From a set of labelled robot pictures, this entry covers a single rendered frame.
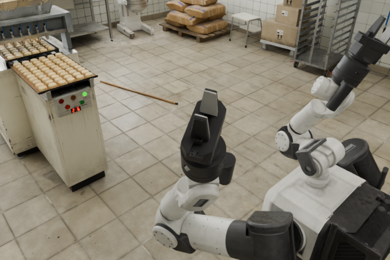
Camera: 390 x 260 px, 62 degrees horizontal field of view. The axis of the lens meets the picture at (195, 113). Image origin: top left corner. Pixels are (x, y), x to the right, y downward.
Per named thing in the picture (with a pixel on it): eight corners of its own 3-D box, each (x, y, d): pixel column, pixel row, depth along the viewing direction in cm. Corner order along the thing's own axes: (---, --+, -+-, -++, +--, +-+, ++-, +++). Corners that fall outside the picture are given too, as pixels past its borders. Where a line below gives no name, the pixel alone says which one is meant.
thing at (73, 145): (38, 154, 296) (9, 61, 250) (75, 139, 315) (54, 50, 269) (70, 196, 251) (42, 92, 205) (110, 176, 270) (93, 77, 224)
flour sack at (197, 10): (201, 20, 539) (201, 10, 530) (183, 15, 563) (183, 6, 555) (228, 12, 584) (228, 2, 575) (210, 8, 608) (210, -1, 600)
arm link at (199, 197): (192, 152, 71) (172, 179, 80) (196, 192, 65) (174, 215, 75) (219, 155, 73) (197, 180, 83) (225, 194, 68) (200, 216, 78)
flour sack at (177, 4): (180, 13, 576) (179, 3, 567) (165, 9, 602) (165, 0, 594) (209, 7, 617) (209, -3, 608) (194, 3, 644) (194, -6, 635)
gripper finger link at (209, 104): (200, 90, 52) (199, 112, 58) (219, 94, 52) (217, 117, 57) (203, 83, 53) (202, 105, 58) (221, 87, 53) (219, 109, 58)
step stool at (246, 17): (265, 43, 558) (268, 15, 534) (245, 47, 536) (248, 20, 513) (248, 36, 589) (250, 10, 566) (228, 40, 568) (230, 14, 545)
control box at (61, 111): (57, 116, 218) (52, 97, 211) (90, 104, 231) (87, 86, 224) (58, 118, 216) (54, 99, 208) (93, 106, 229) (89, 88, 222)
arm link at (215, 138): (163, 147, 53) (168, 178, 63) (220, 164, 52) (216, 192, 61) (188, 90, 60) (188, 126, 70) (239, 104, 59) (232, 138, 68)
